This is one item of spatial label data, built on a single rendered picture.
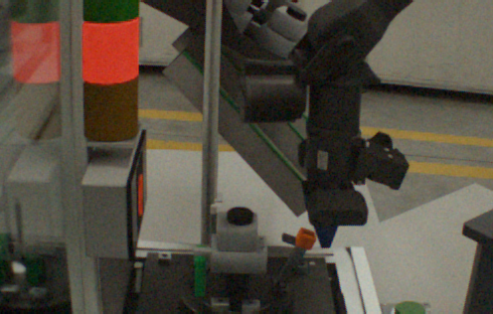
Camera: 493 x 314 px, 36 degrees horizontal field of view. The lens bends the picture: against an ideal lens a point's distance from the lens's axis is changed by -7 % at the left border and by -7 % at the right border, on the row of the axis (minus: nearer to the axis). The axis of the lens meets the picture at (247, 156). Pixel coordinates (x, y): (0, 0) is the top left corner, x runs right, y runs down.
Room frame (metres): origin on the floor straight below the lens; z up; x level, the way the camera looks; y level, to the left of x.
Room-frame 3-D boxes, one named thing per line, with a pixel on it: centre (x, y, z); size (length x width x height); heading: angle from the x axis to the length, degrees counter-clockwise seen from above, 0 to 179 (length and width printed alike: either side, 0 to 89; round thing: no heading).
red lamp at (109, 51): (0.63, 0.12, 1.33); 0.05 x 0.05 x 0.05
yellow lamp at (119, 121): (0.63, 0.12, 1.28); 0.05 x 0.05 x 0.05
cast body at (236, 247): (0.82, 0.02, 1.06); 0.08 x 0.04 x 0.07; 92
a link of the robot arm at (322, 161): (0.82, -0.09, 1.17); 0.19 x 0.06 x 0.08; 2
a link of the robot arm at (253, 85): (0.81, -0.05, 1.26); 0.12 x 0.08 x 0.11; 99
